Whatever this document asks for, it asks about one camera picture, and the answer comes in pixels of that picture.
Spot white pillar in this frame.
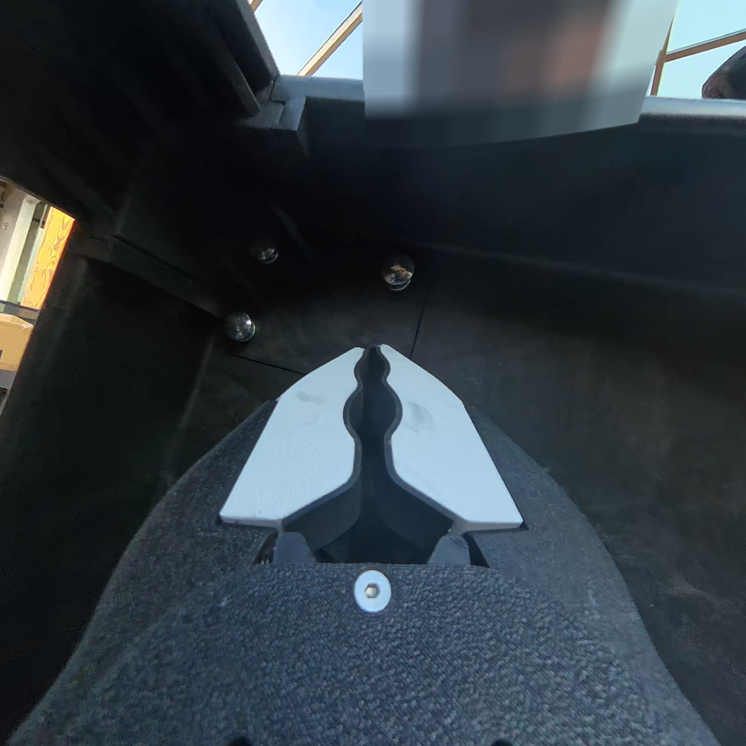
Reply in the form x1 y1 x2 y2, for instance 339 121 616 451
0 195 47 304

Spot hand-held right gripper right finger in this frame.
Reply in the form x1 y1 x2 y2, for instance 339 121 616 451
373 344 524 534

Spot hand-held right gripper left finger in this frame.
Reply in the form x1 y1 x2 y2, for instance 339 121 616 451
219 346 366 532

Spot dark rounded object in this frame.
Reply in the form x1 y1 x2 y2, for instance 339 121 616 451
702 58 746 100

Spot black textured holder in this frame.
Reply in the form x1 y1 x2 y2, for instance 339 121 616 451
0 0 746 746

